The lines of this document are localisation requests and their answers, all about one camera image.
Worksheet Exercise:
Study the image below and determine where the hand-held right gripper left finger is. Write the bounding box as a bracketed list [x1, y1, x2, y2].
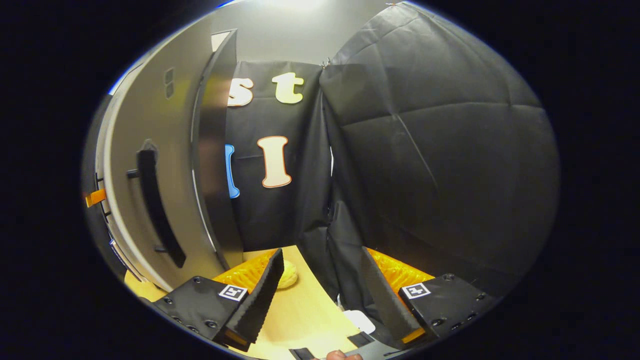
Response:
[150, 247, 286, 353]

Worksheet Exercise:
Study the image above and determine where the grey double-door shoe cabinet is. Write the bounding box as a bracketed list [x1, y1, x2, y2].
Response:
[191, 29, 246, 271]

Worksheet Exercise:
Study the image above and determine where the grey cabinet door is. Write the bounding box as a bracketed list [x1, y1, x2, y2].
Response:
[97, 30, 226, 293]

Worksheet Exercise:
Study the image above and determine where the yellow round object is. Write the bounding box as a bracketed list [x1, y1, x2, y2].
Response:
[276, 260, 299, 290]

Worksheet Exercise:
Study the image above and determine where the black backdrop cloth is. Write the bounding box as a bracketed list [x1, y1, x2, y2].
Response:
[225, 1, 561, 321]

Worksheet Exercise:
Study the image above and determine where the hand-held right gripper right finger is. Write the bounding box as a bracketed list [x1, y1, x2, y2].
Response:
[361, 246, 503, 351]

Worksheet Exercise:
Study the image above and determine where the black door handle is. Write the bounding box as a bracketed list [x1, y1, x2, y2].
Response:
[126, 145, 187, 269]

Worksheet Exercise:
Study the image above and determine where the small white object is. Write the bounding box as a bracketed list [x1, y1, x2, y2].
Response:
[342, 310, 376, 335]

